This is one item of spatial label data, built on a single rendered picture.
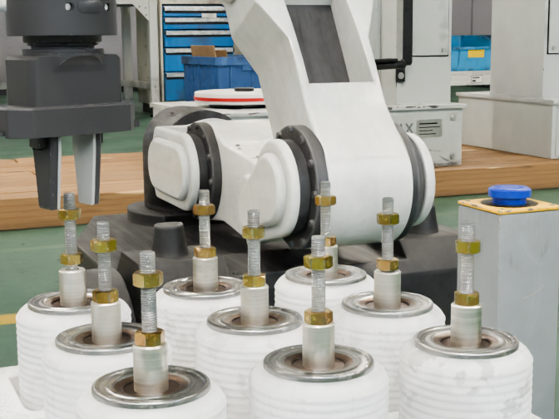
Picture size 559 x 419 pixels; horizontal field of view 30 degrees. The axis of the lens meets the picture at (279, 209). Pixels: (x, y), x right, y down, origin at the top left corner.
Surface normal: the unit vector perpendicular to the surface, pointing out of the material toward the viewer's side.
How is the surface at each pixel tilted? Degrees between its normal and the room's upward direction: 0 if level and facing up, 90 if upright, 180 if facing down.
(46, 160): 90
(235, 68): 92
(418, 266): 46
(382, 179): 80
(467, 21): 90
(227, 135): 21
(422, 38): 90
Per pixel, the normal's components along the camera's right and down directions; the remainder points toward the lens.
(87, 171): -0.74, 0.12
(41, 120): 0.68, 0.12
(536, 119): -0.92, 0.07
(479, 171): 0.38, 0.15
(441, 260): 0.27, -0.58
